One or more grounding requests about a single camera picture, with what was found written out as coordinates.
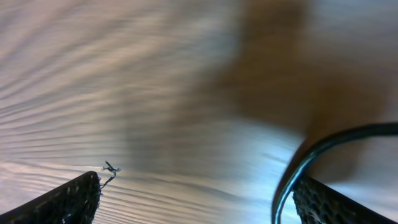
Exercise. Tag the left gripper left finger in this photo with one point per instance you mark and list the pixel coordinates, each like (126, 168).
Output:
(74, 202)

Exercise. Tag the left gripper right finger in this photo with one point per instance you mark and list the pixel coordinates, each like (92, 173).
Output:
(317, 203)

